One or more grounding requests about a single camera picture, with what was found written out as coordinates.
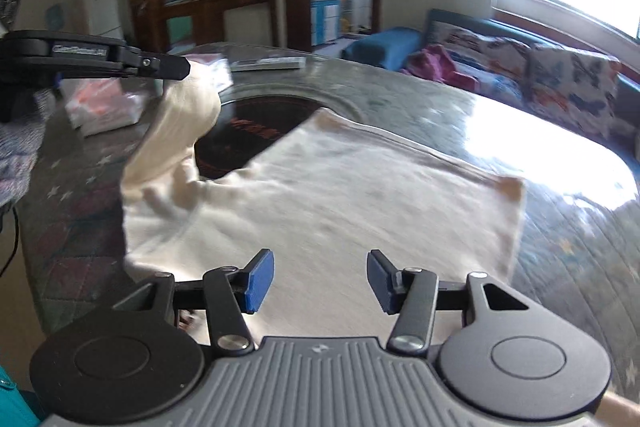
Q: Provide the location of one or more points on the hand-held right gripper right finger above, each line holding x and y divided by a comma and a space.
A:
382, 279

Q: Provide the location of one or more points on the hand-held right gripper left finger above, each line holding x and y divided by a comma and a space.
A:
260, 282

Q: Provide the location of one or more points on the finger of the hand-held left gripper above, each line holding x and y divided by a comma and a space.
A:
150, 64

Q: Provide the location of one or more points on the cream garment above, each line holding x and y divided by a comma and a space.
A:
325, 187

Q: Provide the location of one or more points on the person's left forearm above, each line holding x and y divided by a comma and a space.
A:
17, 157

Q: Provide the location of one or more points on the white tissue packet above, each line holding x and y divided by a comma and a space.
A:
105, 107

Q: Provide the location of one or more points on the white fridge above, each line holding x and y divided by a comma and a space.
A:
102, 7

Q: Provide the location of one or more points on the black round induction cooktop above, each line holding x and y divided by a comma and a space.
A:
240, 127

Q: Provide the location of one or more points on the grey remote control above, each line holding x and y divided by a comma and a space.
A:
267, 64

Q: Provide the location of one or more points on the blue white small cabinet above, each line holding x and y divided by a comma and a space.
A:
327, 14

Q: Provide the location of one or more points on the purple towel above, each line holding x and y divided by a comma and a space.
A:
435, 64

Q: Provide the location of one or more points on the blue sofa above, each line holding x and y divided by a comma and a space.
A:
380, 44

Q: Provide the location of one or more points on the large butterfly print cushion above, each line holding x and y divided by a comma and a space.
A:
575, 87

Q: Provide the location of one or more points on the teal fabric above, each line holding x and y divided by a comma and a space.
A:
15, 402

